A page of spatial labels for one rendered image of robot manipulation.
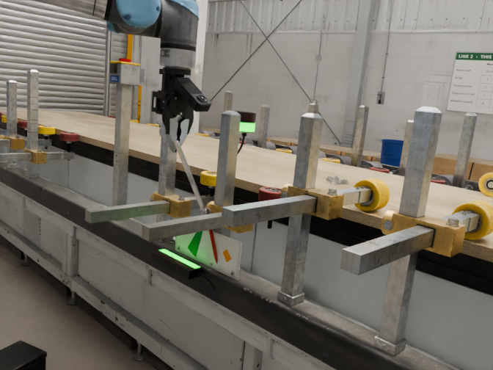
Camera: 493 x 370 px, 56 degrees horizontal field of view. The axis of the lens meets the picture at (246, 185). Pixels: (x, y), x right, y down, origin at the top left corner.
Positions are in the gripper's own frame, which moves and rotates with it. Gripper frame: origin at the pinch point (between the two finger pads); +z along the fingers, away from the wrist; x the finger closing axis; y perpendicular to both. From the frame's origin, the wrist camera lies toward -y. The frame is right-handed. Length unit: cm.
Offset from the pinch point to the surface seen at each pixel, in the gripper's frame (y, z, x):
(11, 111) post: 137, 4, -7
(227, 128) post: -11.9, -6.8, -6.0
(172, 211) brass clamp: 6.6, 19.3, -5.3
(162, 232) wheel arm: -16.8, 15.7, 15.2
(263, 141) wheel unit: 74, 10, -116
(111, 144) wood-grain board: 79, 12, -27
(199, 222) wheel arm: -16.8, 14.8, 4.8
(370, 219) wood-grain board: -44, 11, -27
